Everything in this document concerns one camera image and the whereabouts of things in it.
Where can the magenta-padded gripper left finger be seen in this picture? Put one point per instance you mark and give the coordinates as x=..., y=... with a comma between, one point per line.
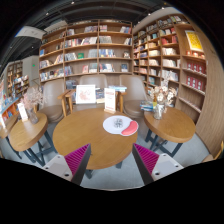
x=59, y=165

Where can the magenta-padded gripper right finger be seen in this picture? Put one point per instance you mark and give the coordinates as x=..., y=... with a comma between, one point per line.
x=164, y=165

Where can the transparent computer mouse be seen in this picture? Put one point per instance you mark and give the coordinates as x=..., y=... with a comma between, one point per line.
x=118, y=123

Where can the white mouse pad, red wrist rest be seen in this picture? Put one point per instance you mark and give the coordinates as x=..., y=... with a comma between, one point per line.
x=109, y=126

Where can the round wooden side table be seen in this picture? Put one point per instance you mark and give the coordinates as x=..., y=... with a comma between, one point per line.
x=28, y=131
x=170, y=126

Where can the glass vase with beige flowers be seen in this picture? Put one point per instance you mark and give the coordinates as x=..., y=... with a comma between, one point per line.
x=158, y=111

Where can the glass vase with pink flowers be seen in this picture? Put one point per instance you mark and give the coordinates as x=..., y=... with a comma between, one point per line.
x=32, y=116

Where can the stack of colourful books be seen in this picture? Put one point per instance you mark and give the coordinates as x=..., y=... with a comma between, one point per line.
x=146, y=106

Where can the small white sign card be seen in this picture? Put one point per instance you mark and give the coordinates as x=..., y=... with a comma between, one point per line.
x=22, y=111

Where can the white framed picture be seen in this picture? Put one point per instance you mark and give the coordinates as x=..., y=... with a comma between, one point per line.
x=85, y=94

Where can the colourful book display stand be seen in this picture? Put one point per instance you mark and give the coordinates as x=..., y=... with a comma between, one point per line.
x=6, y=110

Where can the dark cover book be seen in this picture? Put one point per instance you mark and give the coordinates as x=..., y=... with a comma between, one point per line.
x=100, y=95

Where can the white and red table sign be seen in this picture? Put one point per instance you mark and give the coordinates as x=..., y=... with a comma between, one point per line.
x=109, y=100

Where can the stack of light blue books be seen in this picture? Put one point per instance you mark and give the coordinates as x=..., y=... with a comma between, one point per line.
x=117, y=88

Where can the small distant bookshelf unit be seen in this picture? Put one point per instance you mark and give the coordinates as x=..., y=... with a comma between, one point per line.
x=16, y=78

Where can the curved wooden bookshelf unit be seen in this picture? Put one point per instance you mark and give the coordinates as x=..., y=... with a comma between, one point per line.
x=173, y=60

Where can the white hanging ceiling sign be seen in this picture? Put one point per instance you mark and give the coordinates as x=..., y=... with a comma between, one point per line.
x=30, y=32

